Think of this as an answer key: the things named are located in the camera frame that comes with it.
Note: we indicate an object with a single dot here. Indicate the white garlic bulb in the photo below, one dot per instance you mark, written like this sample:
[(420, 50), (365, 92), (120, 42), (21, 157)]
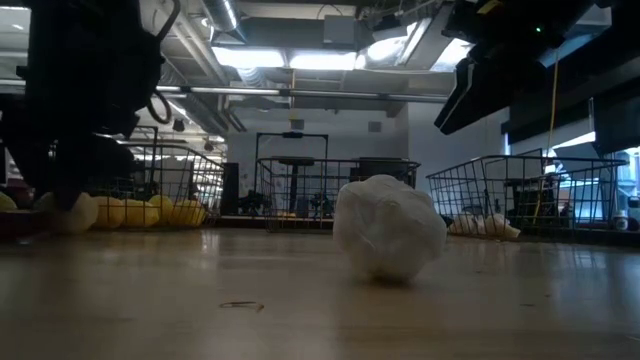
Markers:
[(500, 226), (465, 224), (387, 227)]

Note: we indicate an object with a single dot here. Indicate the white bottle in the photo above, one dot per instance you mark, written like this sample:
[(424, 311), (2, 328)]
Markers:
[(621, 220)]

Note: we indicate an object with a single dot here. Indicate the long ceiling pipe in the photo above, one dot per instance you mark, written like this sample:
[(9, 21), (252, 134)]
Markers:
[(320, 93)]

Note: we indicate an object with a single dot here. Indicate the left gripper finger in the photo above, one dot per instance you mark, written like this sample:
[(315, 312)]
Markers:
[(112, 160), (65, 170)]

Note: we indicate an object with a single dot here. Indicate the black cabinet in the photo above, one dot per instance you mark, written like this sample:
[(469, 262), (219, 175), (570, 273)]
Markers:
[(382, 167)]

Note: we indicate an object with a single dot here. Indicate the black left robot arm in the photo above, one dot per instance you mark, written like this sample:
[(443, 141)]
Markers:
[(20, 150)]

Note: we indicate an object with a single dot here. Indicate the black pedestal table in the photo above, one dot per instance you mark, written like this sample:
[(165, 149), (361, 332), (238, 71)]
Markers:
[(295, 161)]

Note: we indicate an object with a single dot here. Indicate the ceiling light panel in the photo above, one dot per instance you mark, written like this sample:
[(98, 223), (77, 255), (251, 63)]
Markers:
[(285, 59)]

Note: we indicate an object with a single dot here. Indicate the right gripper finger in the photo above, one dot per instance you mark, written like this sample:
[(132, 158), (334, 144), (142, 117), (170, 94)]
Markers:
[(490, 90)]

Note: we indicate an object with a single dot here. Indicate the red pepper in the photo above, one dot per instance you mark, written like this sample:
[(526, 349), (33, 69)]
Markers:
[(20, 225)]

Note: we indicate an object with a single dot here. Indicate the grey ceiling box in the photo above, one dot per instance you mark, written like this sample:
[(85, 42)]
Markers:
[(340, 29)]

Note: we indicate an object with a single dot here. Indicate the black speaker box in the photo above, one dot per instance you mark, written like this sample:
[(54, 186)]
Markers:
[(231, 182)]

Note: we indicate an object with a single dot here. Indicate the round silver duct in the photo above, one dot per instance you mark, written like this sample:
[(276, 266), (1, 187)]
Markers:
[(222, 15)]

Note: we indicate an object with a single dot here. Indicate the pale yellow lemon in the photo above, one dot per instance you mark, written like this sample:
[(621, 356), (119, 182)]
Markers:
[(85, 216)]

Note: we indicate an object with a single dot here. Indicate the grey wall vent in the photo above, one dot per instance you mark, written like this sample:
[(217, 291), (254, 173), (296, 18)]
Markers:
[(297, 124), (374, 126)]

